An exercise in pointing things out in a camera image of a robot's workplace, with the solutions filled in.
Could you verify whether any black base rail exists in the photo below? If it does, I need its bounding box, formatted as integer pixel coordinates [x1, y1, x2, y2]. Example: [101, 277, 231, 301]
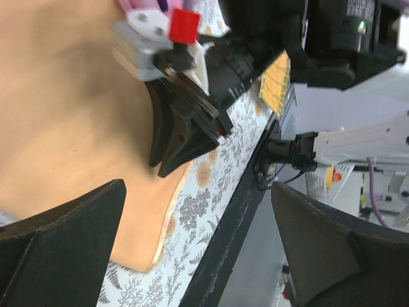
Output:
[179, 85, 296, 306]

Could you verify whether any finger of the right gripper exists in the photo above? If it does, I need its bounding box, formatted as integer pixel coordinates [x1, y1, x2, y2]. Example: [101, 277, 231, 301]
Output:
[145, 81, 178, 167]
[157, 102, 219, 178]

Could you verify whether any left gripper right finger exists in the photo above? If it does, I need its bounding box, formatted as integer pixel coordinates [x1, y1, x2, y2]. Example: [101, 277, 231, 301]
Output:
[271, 182, 408, 306]

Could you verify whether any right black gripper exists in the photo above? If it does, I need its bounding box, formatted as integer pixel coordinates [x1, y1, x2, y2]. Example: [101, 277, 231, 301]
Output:
[159, 1, 406, 137]

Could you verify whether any pink floral placemat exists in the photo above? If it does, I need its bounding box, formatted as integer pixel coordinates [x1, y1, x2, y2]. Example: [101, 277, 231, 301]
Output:
[118, 0, 185, 13]

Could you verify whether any orange satin napkin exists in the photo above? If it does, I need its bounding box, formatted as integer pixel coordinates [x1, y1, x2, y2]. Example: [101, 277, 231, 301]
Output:
[1, 1, 190, 273]

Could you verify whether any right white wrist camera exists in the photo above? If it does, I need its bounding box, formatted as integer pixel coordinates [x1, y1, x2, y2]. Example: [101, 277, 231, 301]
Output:
[110, 7, 212, 97]

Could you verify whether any yellow bamboo mat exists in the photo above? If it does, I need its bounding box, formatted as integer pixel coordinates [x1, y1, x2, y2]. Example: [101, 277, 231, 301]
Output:
[259, 51, 291, 117]

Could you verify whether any red emergency stop button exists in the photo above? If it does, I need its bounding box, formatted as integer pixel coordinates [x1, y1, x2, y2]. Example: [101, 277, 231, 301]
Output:
[325, 166, 342, 189]

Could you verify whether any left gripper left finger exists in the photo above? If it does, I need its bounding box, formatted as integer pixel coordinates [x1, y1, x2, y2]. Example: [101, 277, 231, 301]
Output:
[1, 179, 127, 306]

